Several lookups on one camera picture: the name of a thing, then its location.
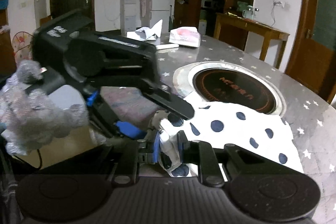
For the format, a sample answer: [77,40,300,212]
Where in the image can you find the white navy polka-dot shorts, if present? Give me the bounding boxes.
[149,92,303,177]

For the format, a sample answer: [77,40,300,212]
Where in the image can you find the grey gloved left hand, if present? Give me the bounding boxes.
[1,60,89,155]

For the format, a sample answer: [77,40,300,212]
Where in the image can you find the water dispenser with bottle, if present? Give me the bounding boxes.
[120,0,137,36]

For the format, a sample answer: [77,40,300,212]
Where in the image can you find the round induction cooktop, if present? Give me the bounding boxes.
[173,61,286,116]

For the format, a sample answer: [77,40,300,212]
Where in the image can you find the crumpled white paper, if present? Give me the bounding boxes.
[126,19,163,42]

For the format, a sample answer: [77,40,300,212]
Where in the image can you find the white pen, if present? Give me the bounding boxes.
[155,43,179,51]

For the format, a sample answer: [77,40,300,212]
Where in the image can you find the white refrigerator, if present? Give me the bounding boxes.
[141,0,171,33]

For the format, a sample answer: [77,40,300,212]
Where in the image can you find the pink white tissue pack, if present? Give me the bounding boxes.
[169,27,201,48]

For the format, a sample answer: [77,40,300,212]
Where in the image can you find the wooden side table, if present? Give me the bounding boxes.
[214,13,290,69]

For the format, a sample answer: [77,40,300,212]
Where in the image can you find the brown wooden door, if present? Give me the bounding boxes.
[285,0,335,103]

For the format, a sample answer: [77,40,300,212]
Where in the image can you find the glass kettle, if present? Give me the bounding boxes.
[242,5,259,20]

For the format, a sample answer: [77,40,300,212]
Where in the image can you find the white wall socket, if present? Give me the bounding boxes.
[273,1,285,9]

